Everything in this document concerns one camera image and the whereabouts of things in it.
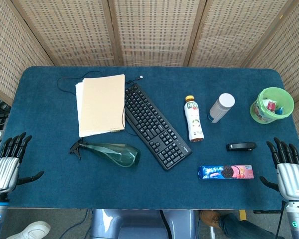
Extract beige paper folder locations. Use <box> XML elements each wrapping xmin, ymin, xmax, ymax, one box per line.
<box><xmin>79</xmin><ymin>74</ymin><xmax>127</xmax><ymax>138</ymax></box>

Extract black computer keyboard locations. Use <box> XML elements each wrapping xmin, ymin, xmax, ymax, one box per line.
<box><xmin>124</xmin><ymin>83</ymin><xmax>193</xmax><ymax>172</ymax></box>

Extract green spray bottle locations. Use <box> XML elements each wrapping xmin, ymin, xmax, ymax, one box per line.
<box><xmin>69</xmin><ymin>139</ymin><xmax>141</xmax><ymax>168</ymax></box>

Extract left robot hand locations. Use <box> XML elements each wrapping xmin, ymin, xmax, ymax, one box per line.
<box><xmin>0</xmin><ymin>131</ymin><xmax>45</xmax><ymax>194</ymax></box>

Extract blue pink cookie package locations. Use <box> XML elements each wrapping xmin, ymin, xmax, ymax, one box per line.
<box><xmin>197</xmin><ymin>164</ymin><xmax>255</xmax><ymax>181</ymax></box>

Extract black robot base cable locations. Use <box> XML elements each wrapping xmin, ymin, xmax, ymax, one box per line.
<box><xmin>160</xmin><ymin>210</ymin><xmax>171</xmax><ymax>239</ymax></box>

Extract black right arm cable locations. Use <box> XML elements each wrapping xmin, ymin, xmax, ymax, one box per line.
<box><xmin>275</xmin><ymin>201</ymin><xmax>287</xmax><ymax>239</ymax></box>

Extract yellow capped drink bottle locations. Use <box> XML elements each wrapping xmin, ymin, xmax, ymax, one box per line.
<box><xmin>183</xmin><ymin>95</ymin><xmax>205</xmax><ymax>143</ymax></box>

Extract black keyboard usb cable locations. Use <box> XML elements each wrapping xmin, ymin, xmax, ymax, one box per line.
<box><xmin>57</xmin><ymin>71</ymin><xmax>145</xmax><ymax>137</ymax></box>

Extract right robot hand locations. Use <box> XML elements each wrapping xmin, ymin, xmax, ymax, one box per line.
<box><xmin>259</xmin><ymin>137</ymin><xmax>299</xmax><ymax>201</ymax></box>

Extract white shoe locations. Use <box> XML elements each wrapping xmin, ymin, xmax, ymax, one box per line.
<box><xmin>6</xmin><ymin>221</ymin><xmax>51</xmax><ymax>239</ymax></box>

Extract floor cable bundle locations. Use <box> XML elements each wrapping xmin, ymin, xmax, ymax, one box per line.
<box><xmin>0</xmin><ymin>99</ymin><xmax>12</xmax><ymax>131</ymax></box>

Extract blue table mat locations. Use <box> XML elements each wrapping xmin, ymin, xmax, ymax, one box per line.
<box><xmin>0</xmin><ymin>65</ymin><xmax>299</xmax><ymax>211</ymax></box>

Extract blue floor cable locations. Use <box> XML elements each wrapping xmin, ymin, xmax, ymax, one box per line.
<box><xmin>73</xmin><ymin>209</ymin><xmax>88</xmax><ymax>236</ymax></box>

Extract white capped plastic canister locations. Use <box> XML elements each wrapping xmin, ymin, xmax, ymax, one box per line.
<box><xmin>207</xmin><ymin>93</ymin><xmax>236</xmax><ymax>124</ymax></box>

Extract black stapler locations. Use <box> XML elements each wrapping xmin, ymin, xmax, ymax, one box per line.
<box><xmin>226</xmin><ymin>142</ymin><xmax>257</xmax><ymax>152</ymax></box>

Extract brown leather shoe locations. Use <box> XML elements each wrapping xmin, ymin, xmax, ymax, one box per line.
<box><xmin>199</xmin><ymin>210</ymin><xmax>229</xmax><ymax>231</ymax></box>

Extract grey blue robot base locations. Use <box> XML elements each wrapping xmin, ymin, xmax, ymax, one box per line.
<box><xmin>90</xmin><ymin>209</ymin><xmax>198</xmax><ymax>239</ymax></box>

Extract blue jeans leg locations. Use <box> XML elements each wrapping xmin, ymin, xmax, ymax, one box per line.
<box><xmin>218</xmin><ymin>213</ymin><xmax>289</xmax><ymax>239</ymax></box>

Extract green plastic bucket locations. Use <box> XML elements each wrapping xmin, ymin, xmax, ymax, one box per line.
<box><xmin>250</xmin><ymin>87</ymin><xmax>295</xmax><ymax>124</ymax></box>

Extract red small packet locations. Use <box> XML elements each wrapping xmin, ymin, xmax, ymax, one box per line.
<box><xmin>265</xmin><ymin>99</ymin><xmax>277</xmax><ymax>112</ymax></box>

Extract black bar under table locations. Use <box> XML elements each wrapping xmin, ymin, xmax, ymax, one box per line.
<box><xmin>253</xmin><ymin>210</ymin><xmax>283</xmax><ymax>215</ymax></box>

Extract white paper stack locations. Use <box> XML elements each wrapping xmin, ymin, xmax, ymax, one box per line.
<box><xmin>75</xmin><ymin>79</ymin><xmax>110</xmax><ymax>138</ymax></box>

